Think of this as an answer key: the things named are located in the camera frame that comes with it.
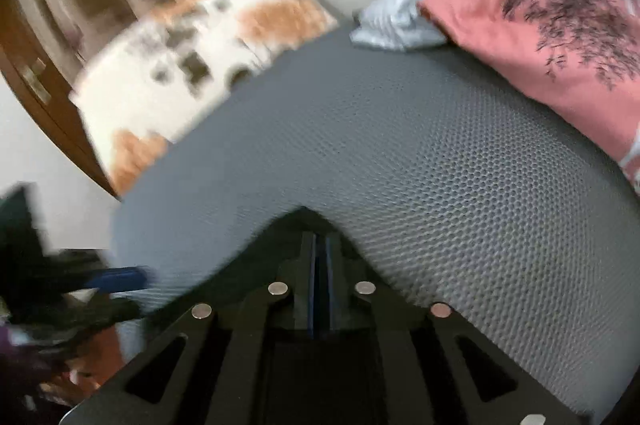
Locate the brown wooden cabinet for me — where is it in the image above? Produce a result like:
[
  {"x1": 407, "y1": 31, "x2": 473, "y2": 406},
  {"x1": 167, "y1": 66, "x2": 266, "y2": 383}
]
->
[{"x1": 0, "y1": 0, "x2": 122, "y2": 202}]

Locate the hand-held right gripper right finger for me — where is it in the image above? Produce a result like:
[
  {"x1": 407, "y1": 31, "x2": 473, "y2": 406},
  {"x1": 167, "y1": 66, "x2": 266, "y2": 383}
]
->
[{"x1": 320, "y1": 216, "x2": 592, "y2": 425}]

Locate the grey mesh mat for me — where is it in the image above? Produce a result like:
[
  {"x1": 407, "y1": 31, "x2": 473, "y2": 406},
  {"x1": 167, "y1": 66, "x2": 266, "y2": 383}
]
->
[{"x1": 110, "y1": 25, "x2": 640, "y2": 416}]

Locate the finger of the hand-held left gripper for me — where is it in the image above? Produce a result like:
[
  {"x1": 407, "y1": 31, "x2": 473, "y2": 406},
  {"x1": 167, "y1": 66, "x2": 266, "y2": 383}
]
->
[{"x1": 75, "y1": 266, "x2": 153, "y2": 293}]

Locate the pink printed pillow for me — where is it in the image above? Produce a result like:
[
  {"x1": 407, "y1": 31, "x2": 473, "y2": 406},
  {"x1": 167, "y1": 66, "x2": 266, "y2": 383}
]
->
[{"x1": 417, "y1": 0, "x2": 640, "y2": 196}]

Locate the floral white orange pillow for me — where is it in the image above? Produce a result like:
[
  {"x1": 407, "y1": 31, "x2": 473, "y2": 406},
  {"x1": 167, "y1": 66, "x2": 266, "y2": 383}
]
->
[{"x1": 69, "y1": 0, "x2": 342, "y2": 196}]

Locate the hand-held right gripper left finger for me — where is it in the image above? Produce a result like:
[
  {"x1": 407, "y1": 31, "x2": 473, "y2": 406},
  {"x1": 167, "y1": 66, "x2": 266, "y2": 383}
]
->
[{"x1": 59, "y1": 206, "x2": 318, "y2": 425}]

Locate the pale crumpled cloth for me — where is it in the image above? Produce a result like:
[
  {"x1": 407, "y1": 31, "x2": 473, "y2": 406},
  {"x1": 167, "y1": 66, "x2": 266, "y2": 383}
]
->
[{"x1": 349, "y1": 0, "x2": 449, "y2": 54}]

